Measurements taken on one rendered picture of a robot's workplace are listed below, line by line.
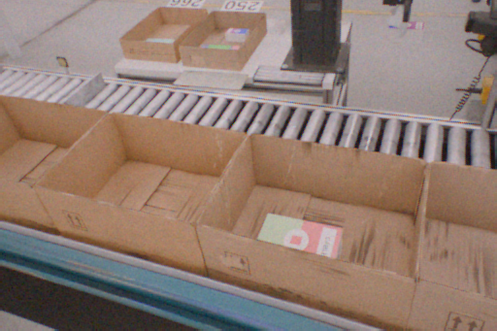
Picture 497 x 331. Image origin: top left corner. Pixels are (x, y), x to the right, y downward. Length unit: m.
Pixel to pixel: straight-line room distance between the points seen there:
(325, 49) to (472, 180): 0.99
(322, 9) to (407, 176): 0.93
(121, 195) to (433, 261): 0.75
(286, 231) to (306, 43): 1.06
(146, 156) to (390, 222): 0.66
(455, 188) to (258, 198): 0.43
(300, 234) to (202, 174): 0.37
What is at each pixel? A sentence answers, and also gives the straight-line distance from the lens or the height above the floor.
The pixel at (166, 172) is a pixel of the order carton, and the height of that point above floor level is 0.89.
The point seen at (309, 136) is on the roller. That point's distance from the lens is 1.48.
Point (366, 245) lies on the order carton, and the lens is 0.99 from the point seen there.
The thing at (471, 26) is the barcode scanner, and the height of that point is 1.06.
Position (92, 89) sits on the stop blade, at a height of 0.77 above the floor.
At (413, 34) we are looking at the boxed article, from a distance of 1.44.
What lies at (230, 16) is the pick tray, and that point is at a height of 0.83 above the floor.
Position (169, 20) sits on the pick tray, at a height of 0.78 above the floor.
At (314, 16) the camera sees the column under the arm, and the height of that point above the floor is 0.97.
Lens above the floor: 1.66
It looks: 39 degrees down
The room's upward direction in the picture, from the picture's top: 8 degrees counter-clockwise
